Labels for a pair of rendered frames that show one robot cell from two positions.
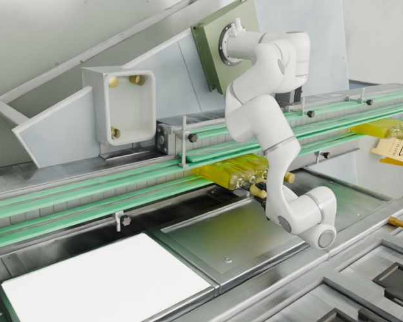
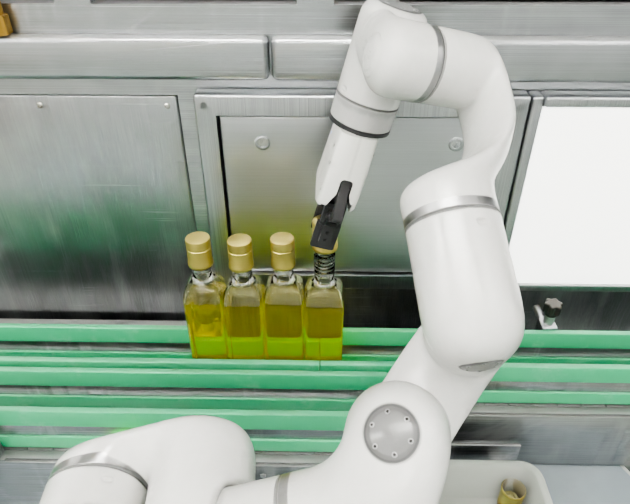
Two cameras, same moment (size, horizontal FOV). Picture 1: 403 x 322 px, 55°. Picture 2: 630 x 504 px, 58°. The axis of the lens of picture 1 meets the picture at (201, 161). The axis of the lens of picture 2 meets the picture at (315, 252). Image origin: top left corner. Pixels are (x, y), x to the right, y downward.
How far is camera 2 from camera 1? 91 cm
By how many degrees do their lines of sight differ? 46
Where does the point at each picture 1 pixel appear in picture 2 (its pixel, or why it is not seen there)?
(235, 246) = (409, 165)
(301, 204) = (469, 71)
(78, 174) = (605, 419)
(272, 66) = (441, 435)
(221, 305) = (568, 60)
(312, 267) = (332, 35)
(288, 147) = (481, 185)
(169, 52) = not seen: outside the picture
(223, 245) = not seen: hidden behind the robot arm
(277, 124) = (492, 251)
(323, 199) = (426, 46)
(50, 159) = (610, 477)
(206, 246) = not seen: hidden behind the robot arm
